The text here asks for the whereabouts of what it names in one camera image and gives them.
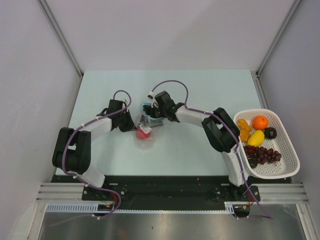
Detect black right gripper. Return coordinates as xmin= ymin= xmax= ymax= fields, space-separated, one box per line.
xmin=138 ymin=105 xmax=167 ymax=129

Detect clear zip top bag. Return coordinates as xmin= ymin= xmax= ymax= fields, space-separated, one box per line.
xmin=134 ymin=101 xmax=167 ymax=150

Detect brown fake bread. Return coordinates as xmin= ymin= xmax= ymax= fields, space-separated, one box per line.
xmin=237 ymin=119 xmax=253 ymax=143

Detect orange fake fruit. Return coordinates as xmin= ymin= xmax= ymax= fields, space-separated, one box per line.
xmin=252 ymin=115 xmax=269 ymax=130

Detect yellow fake lemon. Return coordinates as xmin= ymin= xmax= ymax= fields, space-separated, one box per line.
xmin=247 ymin=130 xmax=265 ymax=147

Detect dark purple fake grapes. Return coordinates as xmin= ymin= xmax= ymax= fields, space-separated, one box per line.
xmin=244 ymin=145 xmax=282 ymax=165

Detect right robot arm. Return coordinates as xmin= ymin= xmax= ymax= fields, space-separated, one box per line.
xmin=142 ymin=91 xmax=249 ymax=201

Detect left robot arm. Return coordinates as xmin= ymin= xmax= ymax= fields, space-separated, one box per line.
xmin=52 ymin=99 xmax=136 ymax=200

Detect red fake apple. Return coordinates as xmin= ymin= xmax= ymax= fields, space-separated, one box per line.
xmin=135 ymin=127 xmax=152 ymax=140

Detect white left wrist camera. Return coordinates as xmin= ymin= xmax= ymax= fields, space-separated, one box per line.
xmin=121 ymin=99 xmax=128 ymax=106

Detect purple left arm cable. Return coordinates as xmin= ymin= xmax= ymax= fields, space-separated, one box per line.
xmin=47 ymin=89 xmax=132 ymax=227

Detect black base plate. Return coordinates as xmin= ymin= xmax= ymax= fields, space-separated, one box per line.
xmin=51 ymin=175 xmax=292 ymax=212

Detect aluminium rail frame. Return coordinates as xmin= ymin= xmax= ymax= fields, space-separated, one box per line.
xmin=36 ymin=183 xmax=309 ymax=204

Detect white slotted cable duct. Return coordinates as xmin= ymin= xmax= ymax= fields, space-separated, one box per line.
xmin=46 ymin=202 xmax=118 ymax=213

